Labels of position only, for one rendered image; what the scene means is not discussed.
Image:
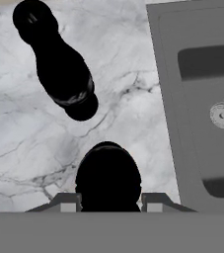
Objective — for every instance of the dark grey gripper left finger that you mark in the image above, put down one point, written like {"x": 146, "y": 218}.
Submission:
{"x": 67, "y": 201}

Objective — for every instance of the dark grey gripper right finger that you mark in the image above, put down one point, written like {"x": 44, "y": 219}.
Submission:
{"x": 156, "y": 201}

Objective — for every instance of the large black bottle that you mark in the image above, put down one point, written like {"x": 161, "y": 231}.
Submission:
{"x": 61, "y": 66}
{"x": 108, "y": 178}

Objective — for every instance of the grey sink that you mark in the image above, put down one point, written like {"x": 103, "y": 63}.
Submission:
{"x": 199, "y": 99}

